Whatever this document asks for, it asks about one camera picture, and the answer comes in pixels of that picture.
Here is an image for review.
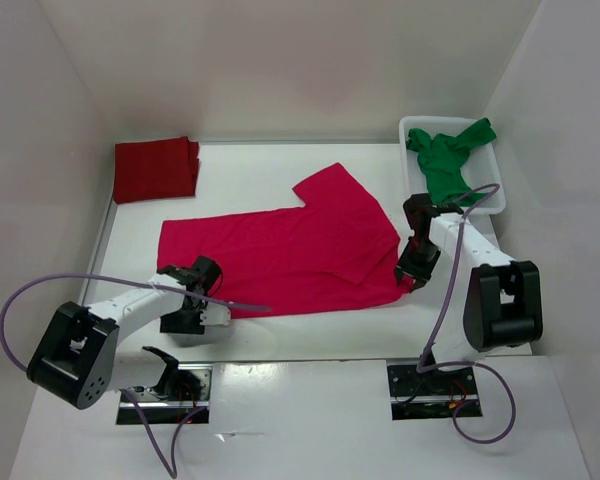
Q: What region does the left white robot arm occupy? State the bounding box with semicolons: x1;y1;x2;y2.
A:
26;256;230;410

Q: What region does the green t shirt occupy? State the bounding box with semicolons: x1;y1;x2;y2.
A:
406;118;497;207

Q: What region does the pink t shirt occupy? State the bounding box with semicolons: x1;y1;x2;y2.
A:
157;163;414;316

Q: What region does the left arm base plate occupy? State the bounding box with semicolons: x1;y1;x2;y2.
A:
130;363;213;426

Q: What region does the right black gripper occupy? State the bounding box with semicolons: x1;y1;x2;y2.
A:
392;236;442;292

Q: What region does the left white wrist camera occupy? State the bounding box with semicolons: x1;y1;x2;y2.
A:
200;304;231;327

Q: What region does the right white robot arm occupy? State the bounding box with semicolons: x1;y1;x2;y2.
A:
394;193;543;393

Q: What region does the white plastic basket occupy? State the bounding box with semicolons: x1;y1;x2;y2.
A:
398;116;506;216

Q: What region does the dark red t shirt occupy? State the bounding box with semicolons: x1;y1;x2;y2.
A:
113;136;200;205

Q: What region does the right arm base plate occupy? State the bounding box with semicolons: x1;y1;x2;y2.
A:
386;361;482;421

